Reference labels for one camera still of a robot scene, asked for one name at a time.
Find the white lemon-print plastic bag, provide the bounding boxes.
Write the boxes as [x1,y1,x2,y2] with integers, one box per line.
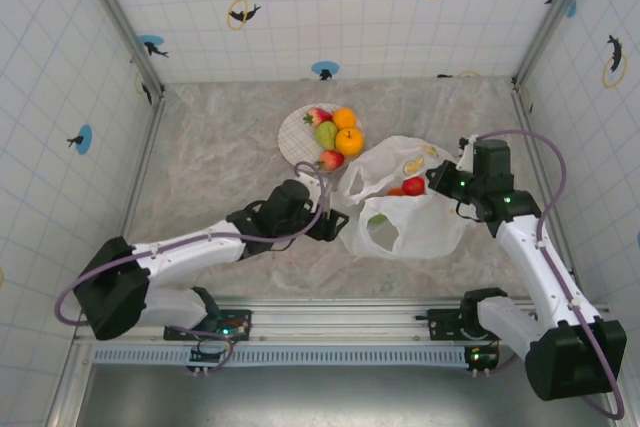
[338,135,469,261]

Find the red and yellow apple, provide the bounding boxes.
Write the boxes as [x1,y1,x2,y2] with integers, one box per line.
[315,149,346,172]

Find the green pear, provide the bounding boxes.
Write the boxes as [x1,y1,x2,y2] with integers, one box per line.
[313,120,339,152]

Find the red strawberry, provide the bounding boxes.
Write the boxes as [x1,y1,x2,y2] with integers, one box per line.
[302,107,334,127]

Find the round white grid-pattern plate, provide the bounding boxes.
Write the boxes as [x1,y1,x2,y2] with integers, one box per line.
[277,103,364,176]

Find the orange mandarin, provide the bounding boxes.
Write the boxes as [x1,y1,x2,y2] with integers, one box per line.
[332,107,358,131]

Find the controller board with green light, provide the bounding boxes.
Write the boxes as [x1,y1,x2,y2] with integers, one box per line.
[218,314,252,341]
[464,345,500,369]

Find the grey metal panel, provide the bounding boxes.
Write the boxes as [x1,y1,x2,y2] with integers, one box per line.
[74,364,546,427]

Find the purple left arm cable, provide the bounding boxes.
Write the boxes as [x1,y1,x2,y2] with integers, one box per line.
[53,160,334,324]

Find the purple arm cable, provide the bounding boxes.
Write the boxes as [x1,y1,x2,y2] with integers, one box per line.
[53,160,334,324]
[469,129,626,421]

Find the aluminium frame side rail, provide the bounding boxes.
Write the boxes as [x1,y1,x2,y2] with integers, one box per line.
[118,96,167,248]
[510,79,581,288]

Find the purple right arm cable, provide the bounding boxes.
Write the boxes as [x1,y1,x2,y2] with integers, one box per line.
[469,129,626,421]

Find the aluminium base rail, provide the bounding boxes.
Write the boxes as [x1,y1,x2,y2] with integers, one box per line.
[74,295,616,348]

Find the slotted grey cable duct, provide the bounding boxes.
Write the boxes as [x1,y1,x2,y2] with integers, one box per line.
[92,346,474,366]

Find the aluminium frame post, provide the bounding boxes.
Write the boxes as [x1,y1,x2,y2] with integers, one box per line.
[73,0,167,98]
[513,0,601,88]

